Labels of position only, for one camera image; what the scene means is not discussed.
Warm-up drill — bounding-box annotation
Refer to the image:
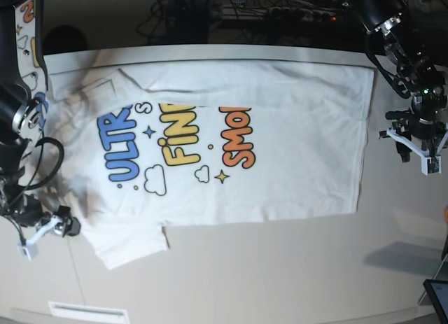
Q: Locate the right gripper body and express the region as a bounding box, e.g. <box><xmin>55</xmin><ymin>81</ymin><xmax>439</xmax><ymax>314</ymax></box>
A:
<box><xmin>6</xmin><ymin>195</ymin><xmax>60</xmax><ymax>233</ymax></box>

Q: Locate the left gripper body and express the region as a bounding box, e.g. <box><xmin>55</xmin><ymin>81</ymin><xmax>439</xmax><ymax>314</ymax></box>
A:
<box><xmin>385</xmin><ymin>109</ymin><xmax>447</xmax><ymax>153</ymax></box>

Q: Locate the white printed T-shirt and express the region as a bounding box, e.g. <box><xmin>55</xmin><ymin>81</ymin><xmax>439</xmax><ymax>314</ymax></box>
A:
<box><xmin>42</xmin><ymin>60</ymin><xmax>374</xmax><ymax>269</ymax></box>

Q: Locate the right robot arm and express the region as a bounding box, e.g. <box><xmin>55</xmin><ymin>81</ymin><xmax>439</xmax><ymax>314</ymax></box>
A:
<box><xmin>1</xmin><ymin>0</ymin><xmax>81</xmax><ymax>237</ymax></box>

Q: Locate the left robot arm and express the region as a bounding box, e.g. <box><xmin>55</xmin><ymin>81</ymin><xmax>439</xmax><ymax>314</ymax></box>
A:
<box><xmin>344</xmin><ymin>0</ymin><xmax>447</xmax><ymax>167</ymax></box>

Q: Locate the white paper label strip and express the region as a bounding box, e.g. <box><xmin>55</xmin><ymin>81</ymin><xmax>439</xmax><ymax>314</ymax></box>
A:
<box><xmin>48</xmin><ymin>302</ymin><xmax>130</xmax><ymax>324</ymax></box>

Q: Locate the black tablet device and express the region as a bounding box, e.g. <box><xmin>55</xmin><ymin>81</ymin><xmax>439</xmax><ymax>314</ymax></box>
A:
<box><xmin>423</xmin><ymin>279</ymin><xmax>447</xmax><ymax>324</ymax></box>

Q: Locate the power strip with red light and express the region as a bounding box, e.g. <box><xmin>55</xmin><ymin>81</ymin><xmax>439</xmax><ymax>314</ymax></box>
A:
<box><xmin>221</xmin><ymin>6</ymin><xmax>340</xmax><ymax>23</ymax></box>

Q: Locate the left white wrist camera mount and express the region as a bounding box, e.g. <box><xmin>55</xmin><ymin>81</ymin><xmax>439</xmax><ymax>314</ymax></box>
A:
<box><xmin>379</xmin><ymin>125</ymin><xmax>447</xmax><ymax>176</ymax></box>

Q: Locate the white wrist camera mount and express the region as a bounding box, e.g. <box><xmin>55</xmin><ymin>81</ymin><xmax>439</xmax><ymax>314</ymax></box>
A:
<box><xmin>379</xmin><ymin>125</ymin><xmax>447</xmax><ymax>176</ymax></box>
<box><xmin>17</xmin><ymin>215</ymin><xmax>67</xmax><ymax>260</ymax></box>

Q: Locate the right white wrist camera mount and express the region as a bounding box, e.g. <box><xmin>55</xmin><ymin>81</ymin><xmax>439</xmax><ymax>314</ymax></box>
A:
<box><xmin>17</xmin><ymin>215</ymin><xmax>67</xmax><ymax>260</ymax></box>

